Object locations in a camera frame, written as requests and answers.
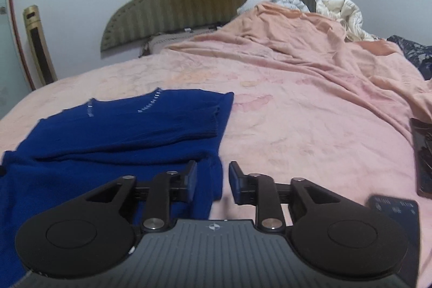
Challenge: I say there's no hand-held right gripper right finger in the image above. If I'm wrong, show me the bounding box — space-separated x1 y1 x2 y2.
228 161 342 232

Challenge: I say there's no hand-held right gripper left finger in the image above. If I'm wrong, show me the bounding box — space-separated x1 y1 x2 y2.
84 160 198 232

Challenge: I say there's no blue knit sweater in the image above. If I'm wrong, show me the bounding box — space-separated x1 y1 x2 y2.
0 89 235 279

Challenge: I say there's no pink blanket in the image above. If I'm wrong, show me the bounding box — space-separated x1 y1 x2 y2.
0 1 432 288

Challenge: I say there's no grey striped pillow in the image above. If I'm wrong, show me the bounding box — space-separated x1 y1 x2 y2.
140 25 224 56

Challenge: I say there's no black smartphone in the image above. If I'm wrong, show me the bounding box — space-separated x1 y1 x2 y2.
364 195 421 287

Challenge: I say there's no dark glossy tablet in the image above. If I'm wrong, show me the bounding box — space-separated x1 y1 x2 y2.
409 117 432 198

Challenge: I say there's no gold tower fan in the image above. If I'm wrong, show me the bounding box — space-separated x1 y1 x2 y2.
22 5 58 87

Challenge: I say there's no cream quilt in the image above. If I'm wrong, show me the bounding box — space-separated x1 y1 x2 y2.
316 0 379 42

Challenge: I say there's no dark floral cloth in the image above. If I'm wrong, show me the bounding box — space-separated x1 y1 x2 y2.
386 35 432 80

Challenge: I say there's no red-brown door frame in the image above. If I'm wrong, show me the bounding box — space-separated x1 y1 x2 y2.
6 0 36 92

